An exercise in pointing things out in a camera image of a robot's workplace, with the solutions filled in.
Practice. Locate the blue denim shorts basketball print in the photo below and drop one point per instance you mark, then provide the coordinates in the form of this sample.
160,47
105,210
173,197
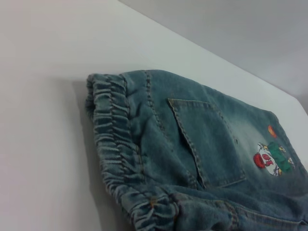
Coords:
192,149

